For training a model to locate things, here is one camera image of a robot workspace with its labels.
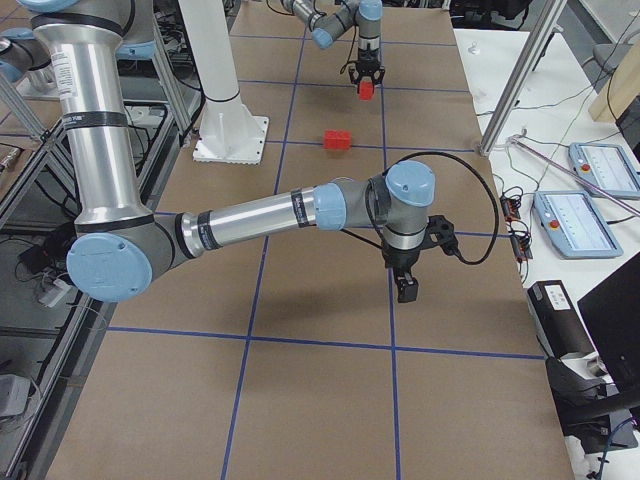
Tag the black box with label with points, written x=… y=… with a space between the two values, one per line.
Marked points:
x=561 y=331

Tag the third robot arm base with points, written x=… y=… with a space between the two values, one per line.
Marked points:
x=23 y=55

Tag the near teach pendant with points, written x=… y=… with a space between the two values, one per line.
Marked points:
x=574 y=225

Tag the aluminium frame post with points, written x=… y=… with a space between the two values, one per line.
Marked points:
x=523 y=67

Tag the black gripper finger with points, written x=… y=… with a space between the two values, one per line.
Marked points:
x=355 y=80
x=378 y=79
x=407 y=286

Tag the far teach pendant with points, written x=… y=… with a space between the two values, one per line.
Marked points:
x=607 y=166

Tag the metal rod with stand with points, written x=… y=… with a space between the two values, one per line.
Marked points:
x=517 y=142

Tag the red block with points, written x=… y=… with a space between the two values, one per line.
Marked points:
x=343 y=140
x=366 y=90
x=332 y=139

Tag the white pillar base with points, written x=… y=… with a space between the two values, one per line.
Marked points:
x=228 y=132

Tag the black monitor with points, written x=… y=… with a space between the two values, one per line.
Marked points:
x=610 y=312

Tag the teach pendant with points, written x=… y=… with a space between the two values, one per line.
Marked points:
x=574 y=225
x=607 y=166

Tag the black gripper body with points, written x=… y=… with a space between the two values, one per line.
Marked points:
x=366 y=56
x=401 y=259

